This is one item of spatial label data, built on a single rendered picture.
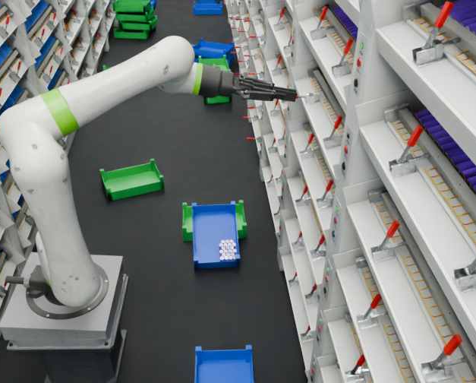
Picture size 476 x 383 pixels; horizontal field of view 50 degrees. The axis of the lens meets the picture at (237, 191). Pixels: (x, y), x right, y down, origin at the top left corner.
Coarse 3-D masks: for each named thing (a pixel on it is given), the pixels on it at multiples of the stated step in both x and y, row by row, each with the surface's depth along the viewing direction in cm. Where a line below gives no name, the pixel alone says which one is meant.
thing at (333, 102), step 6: (318, 72) 166; (312, 78) 167; (318, 78) 162; (324, 84) 158; (324, 90) 155; (330, 90) 154; (330, 96) 151; (330, 102) 149; (336, 102) 147; (330, 108) 148; (336, 108) 145; (336, 114) 144; (342, 114) 141; (342, 120) 139; (342, 126) 140
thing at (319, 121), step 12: (300, 72) 170; (312, 72) 168; (300, 84) 168; (324, 96) 157; (312, 108) 154; (312, 120) 148; (324, 120) 146; (324, 132) 141; (324, 156) 136; (336, 156) 131; (336, 168) 120
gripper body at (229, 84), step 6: (222, 72) 148; (228, 72) 149; (222, 78) 147; (228, 78) 148; (234, 78) 153; (222, 84) 148; (228, 84) 148; (234, 84) 149; (222, 90) 149; (228, 90) 149; (234, 90) 149; (240, 90) 148; (222, 96) 151; (228, 96) 151
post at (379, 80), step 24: (360, 24) 100; (384, 72) 97; (360, 96) 102; (384, 96) 100; (360, 144) 106; (360, 168) 109; (336, 192) 123; (336, 240) 125; (336, 288) 131; (312, 360) 161
